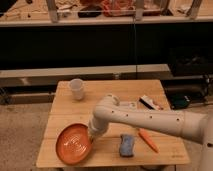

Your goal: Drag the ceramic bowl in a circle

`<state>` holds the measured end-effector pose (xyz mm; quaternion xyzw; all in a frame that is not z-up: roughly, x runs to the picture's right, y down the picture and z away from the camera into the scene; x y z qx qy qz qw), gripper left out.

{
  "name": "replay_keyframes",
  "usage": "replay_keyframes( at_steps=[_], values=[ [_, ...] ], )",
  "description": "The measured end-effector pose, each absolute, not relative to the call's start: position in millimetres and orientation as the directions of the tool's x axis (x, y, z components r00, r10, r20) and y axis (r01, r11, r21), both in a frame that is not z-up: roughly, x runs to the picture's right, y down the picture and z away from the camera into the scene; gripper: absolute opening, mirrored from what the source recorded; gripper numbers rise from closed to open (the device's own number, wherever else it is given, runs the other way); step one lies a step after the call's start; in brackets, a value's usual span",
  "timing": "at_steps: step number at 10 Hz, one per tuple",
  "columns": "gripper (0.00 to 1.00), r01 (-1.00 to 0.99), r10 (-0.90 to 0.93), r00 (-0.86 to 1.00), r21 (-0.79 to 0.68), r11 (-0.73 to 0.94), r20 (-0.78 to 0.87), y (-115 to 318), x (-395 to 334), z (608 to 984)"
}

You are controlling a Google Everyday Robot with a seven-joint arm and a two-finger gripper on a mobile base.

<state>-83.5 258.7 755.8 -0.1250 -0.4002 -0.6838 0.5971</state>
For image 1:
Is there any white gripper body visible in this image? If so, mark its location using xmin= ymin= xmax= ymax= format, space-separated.
xmin=88 ymin=119 xmax=108 ymax=141

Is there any orange ceramic bowl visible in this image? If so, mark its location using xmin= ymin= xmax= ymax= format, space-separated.
xmin=55 ymin=123 xmax=92 ymax=165

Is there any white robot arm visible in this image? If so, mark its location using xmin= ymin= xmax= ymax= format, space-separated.
xmin=88 ymin=94 xmax=213 ymax=171

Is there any blue sponge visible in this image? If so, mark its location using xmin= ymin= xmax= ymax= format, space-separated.
xmin=119 ymin=134 xmax=134 ymax=157

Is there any wooden table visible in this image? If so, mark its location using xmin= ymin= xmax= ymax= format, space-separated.
xmin=36 ymin=80 xmax=190 ymax=168

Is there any orange carrot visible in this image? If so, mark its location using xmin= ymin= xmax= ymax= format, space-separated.
xmin=138 ymin=128 xmax=159 ymax=153

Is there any black bag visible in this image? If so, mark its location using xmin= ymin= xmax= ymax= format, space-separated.
xmin=170 ymin=94 xmax=190 ymax=109

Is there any long wooden bench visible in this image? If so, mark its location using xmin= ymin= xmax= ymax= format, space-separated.
xmin=0 ymin=64 xmax=172 ymax=87

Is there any black object on shelf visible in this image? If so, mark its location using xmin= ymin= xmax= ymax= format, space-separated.
xmin=78 ymin=5 xmax=102 ymax=18

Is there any red cloth on shelf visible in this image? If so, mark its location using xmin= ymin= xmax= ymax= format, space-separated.
xmin=101 ymin=0 xmax=135 ymax=17

